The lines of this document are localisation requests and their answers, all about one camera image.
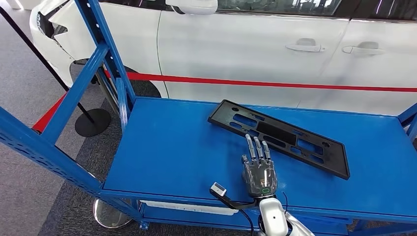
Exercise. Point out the chrome stanchion post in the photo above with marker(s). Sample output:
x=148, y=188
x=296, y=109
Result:
x=110, y=215
x=108, y=92

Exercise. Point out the blue metal shelf rack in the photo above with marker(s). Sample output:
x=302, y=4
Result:
x=182, y=156

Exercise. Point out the black car tire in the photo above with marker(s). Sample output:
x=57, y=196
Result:
x=145, y=88

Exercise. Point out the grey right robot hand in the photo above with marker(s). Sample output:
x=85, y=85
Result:
x=260, y=179

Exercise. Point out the black pole stand round base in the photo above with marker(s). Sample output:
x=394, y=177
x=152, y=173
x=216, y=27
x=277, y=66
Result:
x=92, y=123

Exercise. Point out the long red barrier belt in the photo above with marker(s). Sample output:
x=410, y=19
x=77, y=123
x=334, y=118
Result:
x=260, y=83

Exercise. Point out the black plastic plate bracket part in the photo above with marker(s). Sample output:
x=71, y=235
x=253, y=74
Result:
x=277, y=130

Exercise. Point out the white car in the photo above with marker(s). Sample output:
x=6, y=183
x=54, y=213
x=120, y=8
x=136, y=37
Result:
x=228, y=49

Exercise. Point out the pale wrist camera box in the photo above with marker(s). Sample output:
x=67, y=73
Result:
x=218, y=189

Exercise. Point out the white car side mirror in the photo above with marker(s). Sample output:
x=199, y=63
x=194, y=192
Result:
x=192, y=6

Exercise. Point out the short red barrier belt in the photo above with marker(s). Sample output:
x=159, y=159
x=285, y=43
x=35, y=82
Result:
x=49, y=114

